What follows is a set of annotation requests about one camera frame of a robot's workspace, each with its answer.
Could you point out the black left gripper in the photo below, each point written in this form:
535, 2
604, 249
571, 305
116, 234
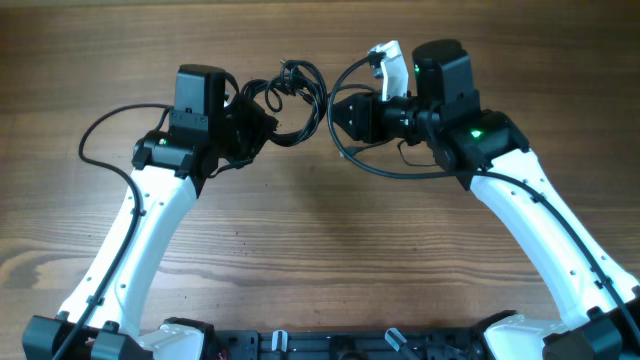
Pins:
262, 125

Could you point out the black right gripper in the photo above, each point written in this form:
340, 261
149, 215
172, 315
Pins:
366, 107

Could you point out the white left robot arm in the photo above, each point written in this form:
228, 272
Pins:
204, 133

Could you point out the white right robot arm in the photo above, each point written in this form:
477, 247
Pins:
430, 98

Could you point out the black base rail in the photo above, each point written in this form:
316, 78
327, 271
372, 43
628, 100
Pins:
430, 344

